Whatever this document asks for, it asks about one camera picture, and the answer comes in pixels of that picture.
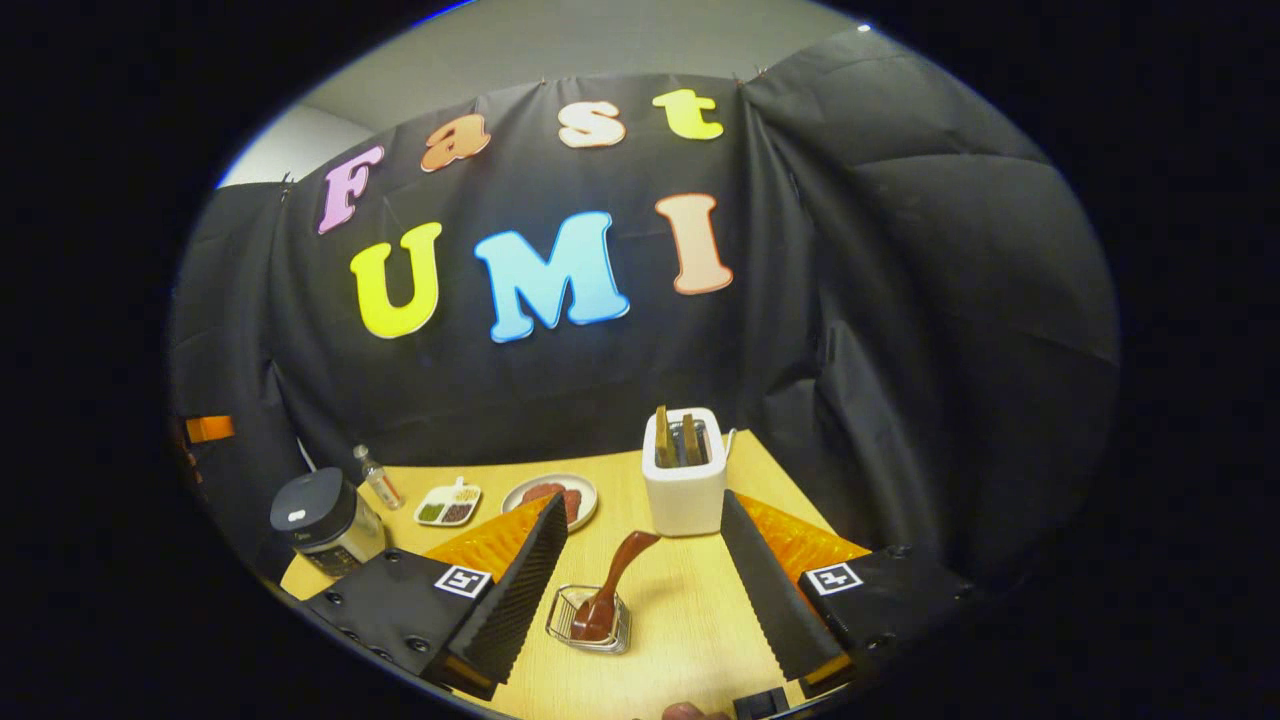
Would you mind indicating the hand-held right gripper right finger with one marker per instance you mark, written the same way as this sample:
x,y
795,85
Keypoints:
x,y
765,590

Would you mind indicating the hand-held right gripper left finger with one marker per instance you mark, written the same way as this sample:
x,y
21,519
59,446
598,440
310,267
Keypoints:
x,y
510,600

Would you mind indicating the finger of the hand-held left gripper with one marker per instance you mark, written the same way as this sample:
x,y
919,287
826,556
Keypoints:
x,y
210,430

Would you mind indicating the brown wooden spoon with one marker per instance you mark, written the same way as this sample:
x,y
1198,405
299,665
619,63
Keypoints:
x,y
620,570

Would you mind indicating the dark lidded rice cooker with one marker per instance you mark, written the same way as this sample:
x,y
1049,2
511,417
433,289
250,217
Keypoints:
x,y
315,510

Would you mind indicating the white divided bean dish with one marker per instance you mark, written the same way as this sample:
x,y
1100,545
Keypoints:
x,y
445,510

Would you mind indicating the red meat piece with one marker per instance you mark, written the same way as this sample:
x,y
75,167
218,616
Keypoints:
x,y
542,492
572,505

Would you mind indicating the white toaster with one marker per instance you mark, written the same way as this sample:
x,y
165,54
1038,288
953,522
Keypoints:
x,y
685,500

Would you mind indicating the round white plate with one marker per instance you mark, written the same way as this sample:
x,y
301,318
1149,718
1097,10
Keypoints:
x,y
588,493

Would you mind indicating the brown toast slice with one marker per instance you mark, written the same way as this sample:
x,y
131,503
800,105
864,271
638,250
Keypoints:
x,y
692,442
665,440

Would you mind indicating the small clear glass bottle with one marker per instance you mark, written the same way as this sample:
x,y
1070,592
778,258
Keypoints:
x,y
382,485

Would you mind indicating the black backdrop cloth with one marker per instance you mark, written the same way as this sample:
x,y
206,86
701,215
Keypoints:
x,y
900,300

